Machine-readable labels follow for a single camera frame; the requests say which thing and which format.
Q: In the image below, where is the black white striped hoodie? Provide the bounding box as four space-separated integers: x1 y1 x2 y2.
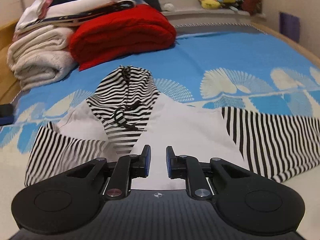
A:
24 66 319 189

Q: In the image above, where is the cream folded fleece blanket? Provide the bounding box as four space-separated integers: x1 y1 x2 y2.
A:
7 25 76 90

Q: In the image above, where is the white folded bedding stack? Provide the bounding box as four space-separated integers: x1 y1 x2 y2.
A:
14 0 136 41

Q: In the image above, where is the blue white patterned bedspread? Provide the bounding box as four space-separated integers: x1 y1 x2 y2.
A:
1 24 319 239

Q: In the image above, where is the red folded blanket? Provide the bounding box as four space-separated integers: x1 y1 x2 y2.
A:
69 4 177 71

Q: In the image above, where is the white round plush toy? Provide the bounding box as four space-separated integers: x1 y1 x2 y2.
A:
161 3 175 11

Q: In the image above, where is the wooden bed frame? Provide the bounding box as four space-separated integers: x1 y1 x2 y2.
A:
0 20 21 104

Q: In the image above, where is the purple box by wall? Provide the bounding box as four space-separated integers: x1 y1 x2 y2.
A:
279 12 300 43

